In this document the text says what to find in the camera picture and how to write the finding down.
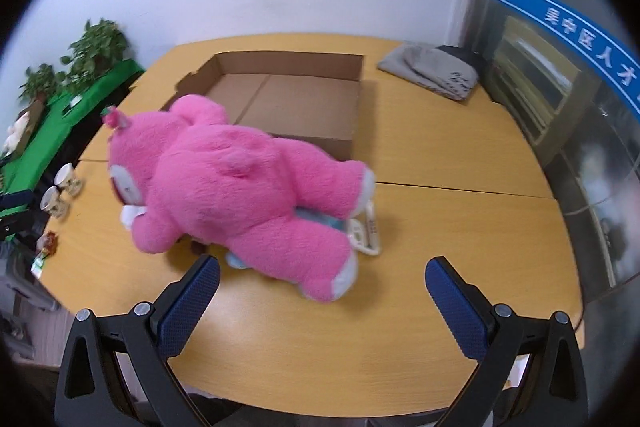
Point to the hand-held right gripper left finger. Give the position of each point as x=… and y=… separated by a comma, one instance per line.
x=192, y=302

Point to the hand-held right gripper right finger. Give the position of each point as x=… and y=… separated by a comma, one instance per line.
x=452, y=302

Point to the white phone case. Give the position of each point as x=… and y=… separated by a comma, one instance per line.
x=367, y=237

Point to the pink bear plush toy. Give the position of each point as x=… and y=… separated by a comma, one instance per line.
x=240, y=187

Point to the light blue plush toy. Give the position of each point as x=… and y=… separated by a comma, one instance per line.
x=330, y=223

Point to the cardboard box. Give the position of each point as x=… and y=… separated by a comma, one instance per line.
x=300, y=102

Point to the wooden desktop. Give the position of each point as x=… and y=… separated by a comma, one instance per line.
x=450, y=157

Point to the small brown snack packet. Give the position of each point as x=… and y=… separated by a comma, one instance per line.
x=50, y=243

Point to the green and white packet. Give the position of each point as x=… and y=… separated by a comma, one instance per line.
x=39, y=264

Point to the printed paper cup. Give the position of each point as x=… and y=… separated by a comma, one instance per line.
x=67, y=179
x=55, y=203

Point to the glass door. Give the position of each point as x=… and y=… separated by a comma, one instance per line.
x=575, y=132

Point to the grey cloth bag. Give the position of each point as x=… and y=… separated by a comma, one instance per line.
x=425, y=67

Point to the green tablecloth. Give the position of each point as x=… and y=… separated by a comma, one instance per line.
x=100, y=82

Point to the white fluffy object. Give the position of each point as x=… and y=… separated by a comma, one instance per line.
x=16, y=134

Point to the small potted green plant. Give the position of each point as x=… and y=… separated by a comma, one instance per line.
x=42, y=82

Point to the large potted green plant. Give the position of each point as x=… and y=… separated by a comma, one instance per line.
x=97, y=49

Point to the blue banner strip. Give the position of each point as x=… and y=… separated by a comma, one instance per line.
x=550, y=14

